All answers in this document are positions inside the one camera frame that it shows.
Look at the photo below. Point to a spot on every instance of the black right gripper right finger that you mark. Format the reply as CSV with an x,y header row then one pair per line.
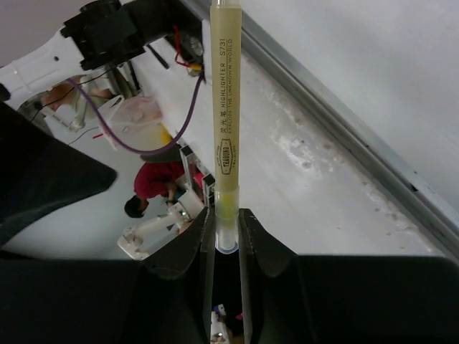
x,y
292,298

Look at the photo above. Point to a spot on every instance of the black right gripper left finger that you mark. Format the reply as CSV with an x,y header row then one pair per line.
x,y
164,298

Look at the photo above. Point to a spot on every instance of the slim yellow highlighter pen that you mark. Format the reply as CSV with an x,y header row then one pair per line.
x,y
226,52

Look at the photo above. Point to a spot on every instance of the person in red shirt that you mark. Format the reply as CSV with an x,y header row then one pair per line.
x,y
152,180

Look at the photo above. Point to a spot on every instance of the aluminium table rail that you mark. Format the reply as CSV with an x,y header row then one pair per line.
x,y
391,174

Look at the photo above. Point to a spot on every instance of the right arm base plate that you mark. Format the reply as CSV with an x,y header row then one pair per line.
x,y
111,33

